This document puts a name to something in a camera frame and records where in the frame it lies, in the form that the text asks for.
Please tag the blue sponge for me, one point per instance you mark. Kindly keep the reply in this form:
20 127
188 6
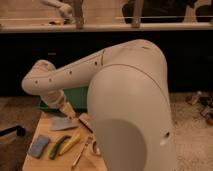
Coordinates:
38 145

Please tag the grey folded cloth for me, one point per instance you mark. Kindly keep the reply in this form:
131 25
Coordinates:
62 123

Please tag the wooden brush block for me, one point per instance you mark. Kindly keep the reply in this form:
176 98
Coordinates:
85 120

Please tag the green cucumber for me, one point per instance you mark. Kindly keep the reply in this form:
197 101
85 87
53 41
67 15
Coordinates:
56 146

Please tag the silver metal cup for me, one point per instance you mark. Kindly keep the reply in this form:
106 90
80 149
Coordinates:
96 149

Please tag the silver fork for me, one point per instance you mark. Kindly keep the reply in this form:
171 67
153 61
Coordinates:
86 144

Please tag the green plastic tray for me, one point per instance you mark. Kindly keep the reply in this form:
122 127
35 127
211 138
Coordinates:
76 96

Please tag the yellow banana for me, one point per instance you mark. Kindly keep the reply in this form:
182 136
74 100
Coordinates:
74 140

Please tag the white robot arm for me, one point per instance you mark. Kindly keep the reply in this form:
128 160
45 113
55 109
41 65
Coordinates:
127 100

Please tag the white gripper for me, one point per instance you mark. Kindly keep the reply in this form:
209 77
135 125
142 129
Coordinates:
56 99

